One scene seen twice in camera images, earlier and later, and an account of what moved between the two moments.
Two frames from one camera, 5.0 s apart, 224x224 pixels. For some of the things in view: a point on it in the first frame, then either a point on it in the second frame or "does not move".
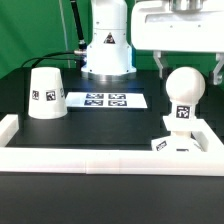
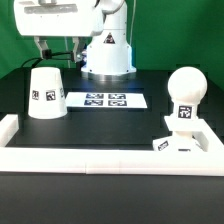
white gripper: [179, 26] -> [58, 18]
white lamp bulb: [184, 87] does not move
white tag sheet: [106, 100] does not move
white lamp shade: [47, 98] does not move
